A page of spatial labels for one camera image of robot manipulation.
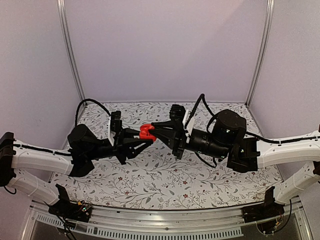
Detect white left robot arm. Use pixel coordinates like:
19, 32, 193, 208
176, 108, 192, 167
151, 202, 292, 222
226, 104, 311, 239
0, 124, 156, 217

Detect left aluminium frame post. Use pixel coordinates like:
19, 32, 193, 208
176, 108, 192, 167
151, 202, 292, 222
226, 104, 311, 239
56, 0, 86, 101

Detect floral patterned table mat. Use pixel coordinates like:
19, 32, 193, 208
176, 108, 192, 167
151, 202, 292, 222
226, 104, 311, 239
51, 102, 282, 210

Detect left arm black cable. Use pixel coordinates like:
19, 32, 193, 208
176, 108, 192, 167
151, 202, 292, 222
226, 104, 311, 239
74, 98, 113, 126

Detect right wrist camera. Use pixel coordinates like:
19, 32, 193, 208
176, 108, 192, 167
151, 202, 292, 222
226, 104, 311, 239
169, 104, 195, 135

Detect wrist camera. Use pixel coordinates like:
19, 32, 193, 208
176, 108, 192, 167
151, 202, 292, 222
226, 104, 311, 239
107, 110, 123, 146
169, 104, 195, 135

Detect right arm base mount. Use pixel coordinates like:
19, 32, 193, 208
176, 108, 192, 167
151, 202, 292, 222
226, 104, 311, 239
241, 186, 285, 223

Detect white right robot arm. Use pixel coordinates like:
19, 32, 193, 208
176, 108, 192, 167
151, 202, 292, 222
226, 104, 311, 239
149, 109, 320, 218

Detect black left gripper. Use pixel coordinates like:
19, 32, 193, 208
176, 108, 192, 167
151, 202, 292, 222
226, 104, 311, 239
85, 126, 153, 165

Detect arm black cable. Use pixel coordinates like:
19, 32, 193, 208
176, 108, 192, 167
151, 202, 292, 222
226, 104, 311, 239
191, 93, 218, 121
74, 98, 113, 126

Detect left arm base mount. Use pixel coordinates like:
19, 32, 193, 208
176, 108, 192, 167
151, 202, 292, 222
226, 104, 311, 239
48, 184, 92, 223

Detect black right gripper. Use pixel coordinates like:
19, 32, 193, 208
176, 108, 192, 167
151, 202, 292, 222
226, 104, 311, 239
148, 120, 229, 161

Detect aluminium frame post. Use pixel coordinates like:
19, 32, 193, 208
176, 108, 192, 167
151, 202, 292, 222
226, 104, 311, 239
245, 0, 275, 109
56, 0, 86, 101

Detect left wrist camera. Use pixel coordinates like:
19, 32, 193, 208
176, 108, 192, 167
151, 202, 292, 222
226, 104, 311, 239
107, 110, 123, 146

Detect right aluminium frame post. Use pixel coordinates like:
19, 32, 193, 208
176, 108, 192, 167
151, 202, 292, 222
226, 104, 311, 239
245, 0, 275, 109

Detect red round charging case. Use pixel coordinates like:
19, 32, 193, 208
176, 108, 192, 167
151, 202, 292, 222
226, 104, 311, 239
139, 123, 157, 142

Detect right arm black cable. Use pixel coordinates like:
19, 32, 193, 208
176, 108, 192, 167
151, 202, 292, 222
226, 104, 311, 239
191, 93, 218, 121

